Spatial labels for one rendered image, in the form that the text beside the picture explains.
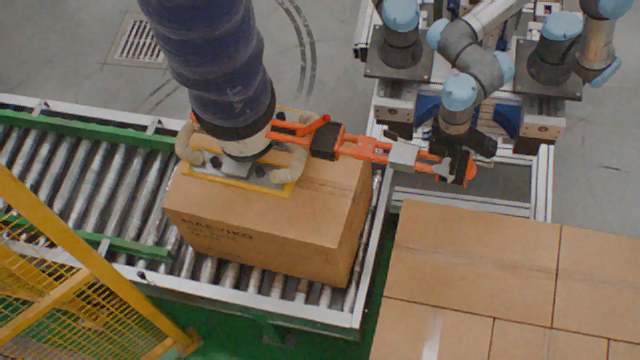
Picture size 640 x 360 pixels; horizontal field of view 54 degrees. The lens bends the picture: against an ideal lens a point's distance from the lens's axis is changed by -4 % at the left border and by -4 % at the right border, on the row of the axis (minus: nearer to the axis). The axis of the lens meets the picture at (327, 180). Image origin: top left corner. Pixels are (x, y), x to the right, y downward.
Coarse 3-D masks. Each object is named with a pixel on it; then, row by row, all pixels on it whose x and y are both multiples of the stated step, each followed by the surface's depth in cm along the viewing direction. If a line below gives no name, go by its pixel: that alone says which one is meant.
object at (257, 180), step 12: (204, 156) 193; (216, 156) 190; (192, 168) 191; (204, 168) 191; (216, 168) 191; (252, 168) 189; (264, 168) 189; (276, 168) 189; (216, 180) 190; (228, 180) 189; (240, 180) 188; (252, 180) 188; (264, 180) 187; (264, 192) 187; (276, 192) 186; (288, 192) 185
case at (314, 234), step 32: (288, 160) 216; (320, 160) 214; (352, 160) 213; (192, 192) 213; (224, 192) 212; (256, 192) 211; (320, 192) 209; (352, 192) 208; (192, 224) 219; (224, 224) 209; (256, 224) 206; (288, 224) 205; (320, 224) 204; (352, 224) 218; (224, 256) 242; (256, 256) 230; (288, 256) 220; (320, 256) 211; (352, 256) 233
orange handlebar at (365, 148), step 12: (192, 120) 186; (276, 120) 183; (276, 132) 181; (300, 144) 179; (360, 144) 176; (372, 144) 176; (384, 144) 176; (360, 156) 176; (372, 156) 175; (384, 156) 174; (420, 156) 174; (432, 156) 173; (420, 168) 172
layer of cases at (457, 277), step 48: (432, 240) 241; (480, 240) 239; (528, 240) 238; (576, 240) 236; (624, 240) 234; (384, 288) 235; (432, 288) 233; (480, 288) 231; (528, 288) 229; (576, 288) 228; (624, 288) 226; (384, 336) 226; (432, 336) 225; (480, 336) 223; (528, 336) 222; (576, 336) 220; (624, 336) 218
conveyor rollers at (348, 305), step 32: (0, 128) 284; (32, 128) 281; (0, 160) 275; (64, 160) 274; (96, 160) 270; (160, 160) 268; (32, 192) 270; (64, 192) 265; (128, 192) 262; (96, 224) 258; (128, 224) 256; (160, 224) 255; (128, 256) 251; (192, 256) 247; (256, 288) 239; (352, 288) 235
